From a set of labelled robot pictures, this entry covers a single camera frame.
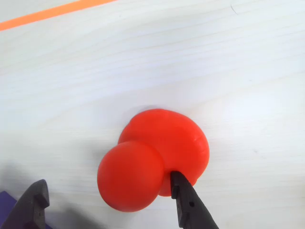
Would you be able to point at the red rubber duck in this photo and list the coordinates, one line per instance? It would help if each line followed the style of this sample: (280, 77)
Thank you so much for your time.
(152, 155)

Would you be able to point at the purple box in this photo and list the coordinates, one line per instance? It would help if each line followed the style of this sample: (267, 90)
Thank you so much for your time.
(7, 202)

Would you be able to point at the orange tape strip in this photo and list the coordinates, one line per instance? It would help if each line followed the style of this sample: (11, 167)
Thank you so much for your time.
(47, 12)

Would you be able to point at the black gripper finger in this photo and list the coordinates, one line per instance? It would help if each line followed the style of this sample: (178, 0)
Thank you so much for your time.
(190, 205)
(28, 210)

